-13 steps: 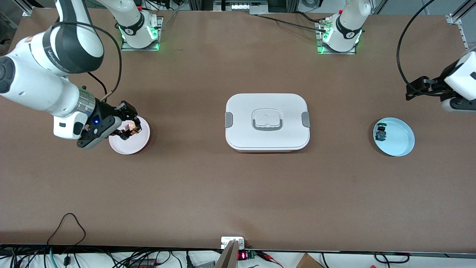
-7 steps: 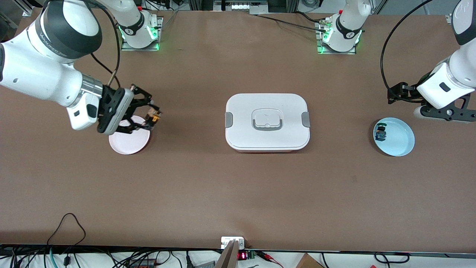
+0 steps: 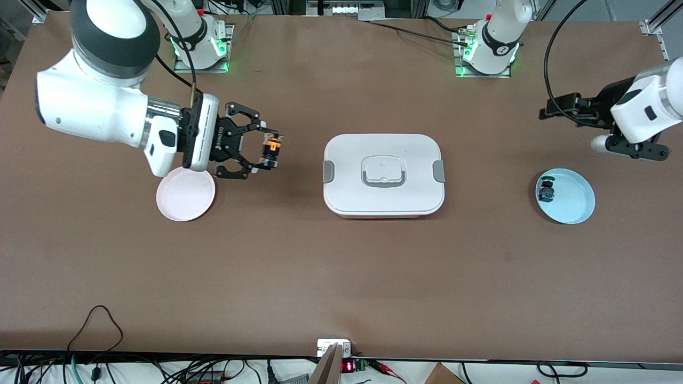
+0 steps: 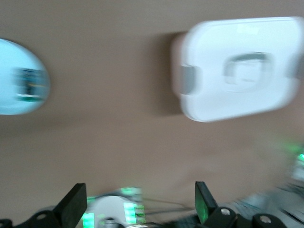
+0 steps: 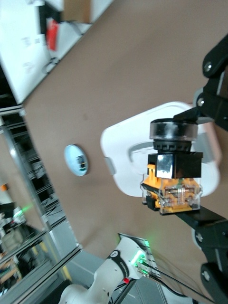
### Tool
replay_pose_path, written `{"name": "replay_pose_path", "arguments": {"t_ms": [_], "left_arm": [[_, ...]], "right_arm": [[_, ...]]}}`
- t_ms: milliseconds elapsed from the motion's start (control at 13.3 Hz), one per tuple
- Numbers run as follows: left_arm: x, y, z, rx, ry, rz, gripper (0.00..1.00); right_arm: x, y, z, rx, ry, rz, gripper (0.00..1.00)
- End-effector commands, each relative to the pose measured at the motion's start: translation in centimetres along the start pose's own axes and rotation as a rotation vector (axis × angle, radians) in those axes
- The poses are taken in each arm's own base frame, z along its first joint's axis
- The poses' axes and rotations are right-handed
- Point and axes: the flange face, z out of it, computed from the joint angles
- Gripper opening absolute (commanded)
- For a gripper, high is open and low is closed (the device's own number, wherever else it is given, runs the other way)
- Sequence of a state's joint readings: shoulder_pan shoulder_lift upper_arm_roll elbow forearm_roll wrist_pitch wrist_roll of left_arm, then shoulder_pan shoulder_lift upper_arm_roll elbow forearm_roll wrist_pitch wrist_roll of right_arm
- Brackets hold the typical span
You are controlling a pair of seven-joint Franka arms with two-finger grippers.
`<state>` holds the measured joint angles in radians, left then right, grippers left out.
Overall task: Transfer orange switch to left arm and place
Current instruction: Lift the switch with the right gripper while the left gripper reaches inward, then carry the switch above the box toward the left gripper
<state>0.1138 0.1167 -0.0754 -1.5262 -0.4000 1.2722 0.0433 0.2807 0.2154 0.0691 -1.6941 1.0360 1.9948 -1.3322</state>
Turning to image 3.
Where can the brown cardboard piece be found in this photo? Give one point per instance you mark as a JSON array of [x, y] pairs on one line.
[[443, 376]]

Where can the light blue round plate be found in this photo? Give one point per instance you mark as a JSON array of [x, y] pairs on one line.
[[573, 197]]

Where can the aluminium frame profile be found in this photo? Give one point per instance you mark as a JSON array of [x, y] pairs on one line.
[[40, 17], [661, 18]]

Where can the orange and black switch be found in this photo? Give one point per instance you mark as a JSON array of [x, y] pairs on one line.
[[273, 146]]

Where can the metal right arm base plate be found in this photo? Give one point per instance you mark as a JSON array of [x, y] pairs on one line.
[[229, 37]]

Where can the red digit display module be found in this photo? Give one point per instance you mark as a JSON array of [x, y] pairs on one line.
[[349, 366]]

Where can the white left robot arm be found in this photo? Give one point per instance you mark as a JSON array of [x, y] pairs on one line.
[[648, 90]]

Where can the grey device with lights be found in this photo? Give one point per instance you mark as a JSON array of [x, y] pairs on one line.
[[347, 9]]

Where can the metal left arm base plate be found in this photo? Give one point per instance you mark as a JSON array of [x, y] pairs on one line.
[[483, 76]]

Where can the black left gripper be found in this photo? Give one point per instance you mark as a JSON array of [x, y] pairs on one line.
[[609, 104]]

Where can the white lunch box grey clips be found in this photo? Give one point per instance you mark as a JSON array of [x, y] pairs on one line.
[[384, 160]]

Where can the grey metal bar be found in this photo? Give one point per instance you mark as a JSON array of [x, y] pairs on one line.
[[328, 368]]

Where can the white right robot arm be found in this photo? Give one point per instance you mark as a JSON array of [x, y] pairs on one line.
[[96, 112]]

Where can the blue and green switch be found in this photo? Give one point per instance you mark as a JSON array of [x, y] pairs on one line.
[[546, 191]]

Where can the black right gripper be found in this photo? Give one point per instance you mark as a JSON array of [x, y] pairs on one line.
[[223, 140]]

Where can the pink round plate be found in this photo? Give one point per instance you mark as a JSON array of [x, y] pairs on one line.
[[184, 197]]

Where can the perforated metal bracket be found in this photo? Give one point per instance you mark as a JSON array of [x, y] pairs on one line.
[[663, 53]]

